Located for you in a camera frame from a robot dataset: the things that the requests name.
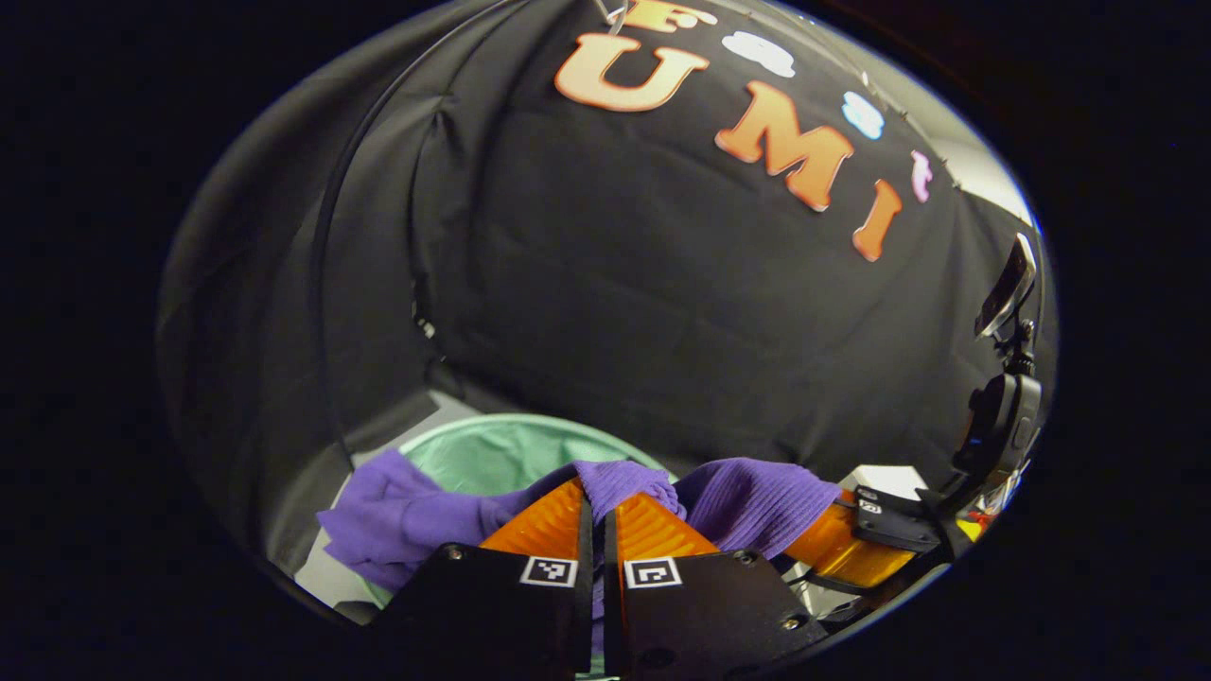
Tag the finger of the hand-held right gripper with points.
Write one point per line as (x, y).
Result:
(842, 549)

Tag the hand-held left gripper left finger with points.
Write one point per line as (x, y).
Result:
(492, 615)

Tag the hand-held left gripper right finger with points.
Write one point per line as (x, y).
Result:
(710, 610)

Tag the green laundry hamper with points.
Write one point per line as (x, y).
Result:
(511, 454)

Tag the white clothes hanger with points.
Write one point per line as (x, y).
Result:
(613, 15)

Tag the black backdrop cloth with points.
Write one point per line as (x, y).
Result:
(615, 284)

